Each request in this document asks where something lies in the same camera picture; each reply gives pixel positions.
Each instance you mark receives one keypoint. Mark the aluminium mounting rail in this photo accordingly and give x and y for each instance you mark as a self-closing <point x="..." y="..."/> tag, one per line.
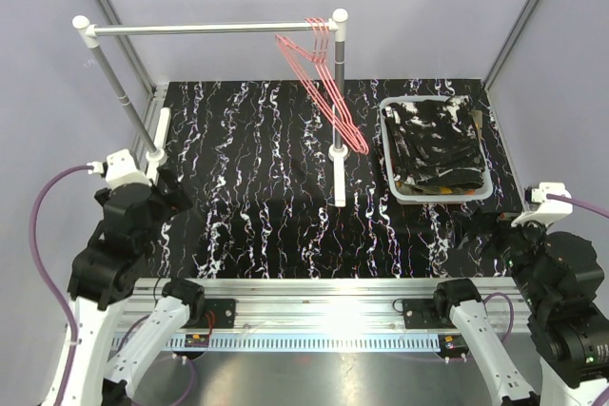
<point x="335" y="306"/>

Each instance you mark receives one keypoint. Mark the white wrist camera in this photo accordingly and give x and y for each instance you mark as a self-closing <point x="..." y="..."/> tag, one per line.
<point x="540" y="208"/>
<point x="118" y="169"/>

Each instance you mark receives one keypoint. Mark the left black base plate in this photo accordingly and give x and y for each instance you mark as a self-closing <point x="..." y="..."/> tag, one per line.
<point x="220" y="312"/>

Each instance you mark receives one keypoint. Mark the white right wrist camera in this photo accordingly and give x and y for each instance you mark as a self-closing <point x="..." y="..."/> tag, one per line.
<point x="540" y="208"/>

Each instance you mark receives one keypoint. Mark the white plastic basket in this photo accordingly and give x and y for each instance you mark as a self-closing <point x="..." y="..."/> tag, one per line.
<point x="484" y="192"/>

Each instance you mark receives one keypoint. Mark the white slotted cable duct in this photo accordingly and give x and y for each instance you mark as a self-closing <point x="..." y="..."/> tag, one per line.
<point x="285" y="343"/>

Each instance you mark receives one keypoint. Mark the pink hanger with camouflage trousers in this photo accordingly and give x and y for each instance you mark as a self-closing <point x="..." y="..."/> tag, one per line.
<point x="328" y="83"/>

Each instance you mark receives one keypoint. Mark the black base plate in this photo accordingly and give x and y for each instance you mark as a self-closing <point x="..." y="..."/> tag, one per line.
<point x="220" y="312"/>
<point x="417" y="314"/>

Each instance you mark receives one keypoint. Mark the orange trousers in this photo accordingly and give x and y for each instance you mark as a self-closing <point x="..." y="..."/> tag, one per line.
<point x="408" y="189"/>

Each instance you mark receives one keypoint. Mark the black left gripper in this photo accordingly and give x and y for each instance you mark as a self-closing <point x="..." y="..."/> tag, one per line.
<point x="173" y="202"/>

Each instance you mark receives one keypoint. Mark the black white patterned trousers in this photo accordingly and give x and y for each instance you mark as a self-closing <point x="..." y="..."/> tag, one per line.
<point x="435" y="142"/>

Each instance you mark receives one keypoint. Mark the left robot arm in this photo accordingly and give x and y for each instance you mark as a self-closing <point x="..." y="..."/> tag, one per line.
<point x="102" y="280"/>

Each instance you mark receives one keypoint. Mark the silver white clothes rack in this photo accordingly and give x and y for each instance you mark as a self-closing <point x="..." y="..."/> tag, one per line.
<point x="314" y="50"/>

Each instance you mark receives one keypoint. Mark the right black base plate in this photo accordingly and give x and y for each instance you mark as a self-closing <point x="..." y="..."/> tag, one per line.
<point x="417" y="314"/>

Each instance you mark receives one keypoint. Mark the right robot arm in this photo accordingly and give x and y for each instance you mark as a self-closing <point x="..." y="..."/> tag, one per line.
<point x="558" y="276"/>

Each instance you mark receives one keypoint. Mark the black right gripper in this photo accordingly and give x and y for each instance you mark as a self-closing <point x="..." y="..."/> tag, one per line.
<point x="468" y="224"/>

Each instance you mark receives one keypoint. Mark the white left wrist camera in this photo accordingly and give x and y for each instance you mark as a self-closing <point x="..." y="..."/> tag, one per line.
<point x="118" y="169"/>

